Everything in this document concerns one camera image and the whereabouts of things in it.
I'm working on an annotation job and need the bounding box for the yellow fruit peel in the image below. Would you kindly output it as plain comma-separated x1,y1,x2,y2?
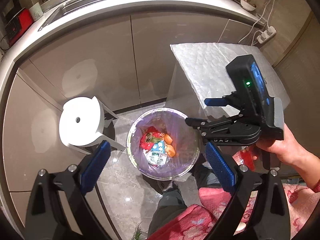
164,134,176,158

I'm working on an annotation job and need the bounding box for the red snack wrapper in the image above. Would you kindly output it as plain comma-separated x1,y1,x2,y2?
139,126,164,151

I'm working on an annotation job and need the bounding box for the white blue snack packet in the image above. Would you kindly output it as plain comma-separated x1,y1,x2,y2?
144,140,168,167

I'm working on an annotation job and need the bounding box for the trash bin with purple bag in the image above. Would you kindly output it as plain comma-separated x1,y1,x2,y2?
126,107,200,180

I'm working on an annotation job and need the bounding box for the red black kitchen appliance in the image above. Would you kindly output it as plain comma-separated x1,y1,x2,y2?
5,8,34,47

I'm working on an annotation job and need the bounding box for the person's right hand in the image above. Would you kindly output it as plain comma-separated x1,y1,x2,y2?
246,125,320,193

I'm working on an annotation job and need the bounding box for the white round stool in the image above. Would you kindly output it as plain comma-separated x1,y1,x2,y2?
59,96,125,155

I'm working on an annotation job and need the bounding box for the white power strip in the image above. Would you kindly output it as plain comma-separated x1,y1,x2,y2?
257,26,277,44

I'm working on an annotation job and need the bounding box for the white bowl with food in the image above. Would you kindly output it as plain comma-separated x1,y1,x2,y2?
240,0,256,12

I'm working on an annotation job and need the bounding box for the white cup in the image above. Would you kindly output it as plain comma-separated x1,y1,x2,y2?
29,2,43,22

